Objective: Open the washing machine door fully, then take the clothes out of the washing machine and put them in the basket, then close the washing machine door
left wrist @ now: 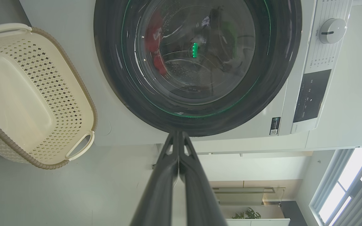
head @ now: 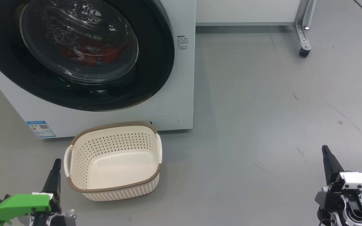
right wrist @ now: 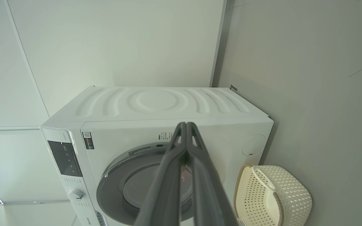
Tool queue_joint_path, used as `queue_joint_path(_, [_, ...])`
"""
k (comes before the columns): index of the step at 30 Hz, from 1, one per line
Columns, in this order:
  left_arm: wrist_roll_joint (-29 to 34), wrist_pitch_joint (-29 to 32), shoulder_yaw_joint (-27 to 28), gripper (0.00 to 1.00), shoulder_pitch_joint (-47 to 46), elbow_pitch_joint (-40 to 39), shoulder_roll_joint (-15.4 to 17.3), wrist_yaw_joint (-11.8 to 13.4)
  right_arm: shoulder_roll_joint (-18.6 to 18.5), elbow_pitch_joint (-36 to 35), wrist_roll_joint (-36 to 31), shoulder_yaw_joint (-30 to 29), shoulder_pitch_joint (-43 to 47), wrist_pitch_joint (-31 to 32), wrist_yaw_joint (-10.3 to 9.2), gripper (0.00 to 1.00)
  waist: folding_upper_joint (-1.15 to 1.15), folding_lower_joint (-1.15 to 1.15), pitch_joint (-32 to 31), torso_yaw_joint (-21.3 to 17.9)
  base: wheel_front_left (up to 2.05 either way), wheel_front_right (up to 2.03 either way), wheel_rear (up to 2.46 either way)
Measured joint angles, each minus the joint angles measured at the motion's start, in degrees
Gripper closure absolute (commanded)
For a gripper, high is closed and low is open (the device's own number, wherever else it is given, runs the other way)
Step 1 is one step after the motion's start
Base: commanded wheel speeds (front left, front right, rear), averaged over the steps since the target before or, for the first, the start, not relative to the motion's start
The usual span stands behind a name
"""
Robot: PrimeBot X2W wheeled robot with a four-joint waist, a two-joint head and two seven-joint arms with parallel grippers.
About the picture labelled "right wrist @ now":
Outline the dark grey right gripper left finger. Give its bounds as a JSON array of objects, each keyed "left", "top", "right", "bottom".
[{"left": 134, "top": 122, "right": 187, "bottom": 226}]

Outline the white front-load washing machine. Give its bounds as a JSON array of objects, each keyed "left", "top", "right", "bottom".
[{"left": 40, "top": 85, "right": 274, "bottom": 226}]

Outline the round glass washer door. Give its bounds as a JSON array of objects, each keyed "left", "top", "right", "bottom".
[{"left": 96, "top": 143, "right": 233, "bottom": 225}]

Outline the black QR code sticker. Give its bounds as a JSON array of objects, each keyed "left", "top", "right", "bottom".
[{"left": 82, "top": 132, "right": 95, "bottom": 150}]

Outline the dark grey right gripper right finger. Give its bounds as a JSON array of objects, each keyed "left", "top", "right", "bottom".
[{"left": 186, "top": 122, "right": 239, "bottom": 226}]

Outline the cream perforated laundry basket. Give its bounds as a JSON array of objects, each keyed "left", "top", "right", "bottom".
[{"left": 233, "top": 163, "right": 313, "bottom": 226}]

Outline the white partition panel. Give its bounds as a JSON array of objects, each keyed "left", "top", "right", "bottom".
[{"left": 7, "top": 0, "right": 234, "bottom": 117}]

